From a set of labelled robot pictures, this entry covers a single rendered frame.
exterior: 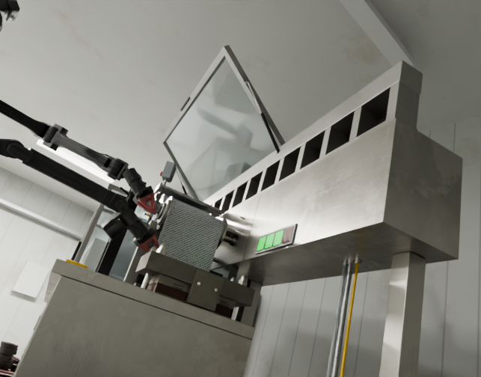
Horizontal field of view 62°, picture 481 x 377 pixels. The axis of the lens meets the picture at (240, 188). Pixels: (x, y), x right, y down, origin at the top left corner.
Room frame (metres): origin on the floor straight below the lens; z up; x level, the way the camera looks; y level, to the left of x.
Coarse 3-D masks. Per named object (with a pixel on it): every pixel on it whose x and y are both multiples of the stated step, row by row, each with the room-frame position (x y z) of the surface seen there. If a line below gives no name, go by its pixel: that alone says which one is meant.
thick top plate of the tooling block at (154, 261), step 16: (144, 256) 1.40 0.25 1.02; (160, 256) 1.33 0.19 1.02; (144, 272) 1.42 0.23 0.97; (160, 272) 1.34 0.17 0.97; (176, 272) 1.35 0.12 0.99; (192, 272) 1.37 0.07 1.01; (208, 272) 1.39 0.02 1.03; (224, 288) 1.41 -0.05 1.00; (240, 288) 1.43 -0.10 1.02; (240, 304) 1.49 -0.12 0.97
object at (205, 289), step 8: (200, 272) 1.36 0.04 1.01; (200, 280) 1.36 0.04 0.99; (208, 280) 1.37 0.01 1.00; (216, 280) 1.38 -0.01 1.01; (192, 288) 1.35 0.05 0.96; (200, 288) 1.36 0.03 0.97; (208, 288) 1.37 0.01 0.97; (216, 288) 1.38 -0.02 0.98; (192, 296) 1.36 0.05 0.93; (200, 296) 1.37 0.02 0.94; (208, 296) 1.37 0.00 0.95; (216, 296) 1.38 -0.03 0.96; (200, 304) 1.37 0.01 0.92; (208, 304) 1.38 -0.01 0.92; (216, 304) 1.39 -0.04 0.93
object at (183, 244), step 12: (168, 228) 1.53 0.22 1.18; (180, 228) 1.54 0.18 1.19; (168, 240) 1.53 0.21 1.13; (180, 240) 1.55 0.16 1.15; (192, 240) 1.56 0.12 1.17; (204, 240) 1.58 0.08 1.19; (168, 252) 1.54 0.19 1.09; (180, 252) 1.55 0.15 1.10; (192, 252) 1.57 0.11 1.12; (204, 252) 1.58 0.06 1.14; (192, 264) 1.57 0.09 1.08; (204, 264) 1.59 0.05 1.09
